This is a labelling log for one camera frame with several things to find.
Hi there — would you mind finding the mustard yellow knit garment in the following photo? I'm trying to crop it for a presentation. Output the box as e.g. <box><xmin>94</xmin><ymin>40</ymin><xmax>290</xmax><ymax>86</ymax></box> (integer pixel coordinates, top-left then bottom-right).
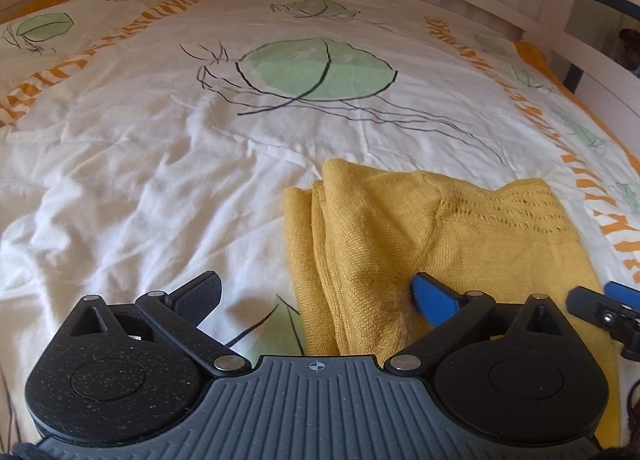
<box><xmin>282</xmin><ymin>157</ymin><xmax>624</xmax><ymax>448</ymax></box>

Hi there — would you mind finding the white leaf-print duvet cover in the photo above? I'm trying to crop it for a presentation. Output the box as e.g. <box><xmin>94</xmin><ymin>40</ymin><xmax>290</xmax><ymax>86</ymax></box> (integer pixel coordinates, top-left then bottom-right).
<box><xmin>1</xmin><ymin>0</ymin><xmax>639</xmax><ymax>448</ymax></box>

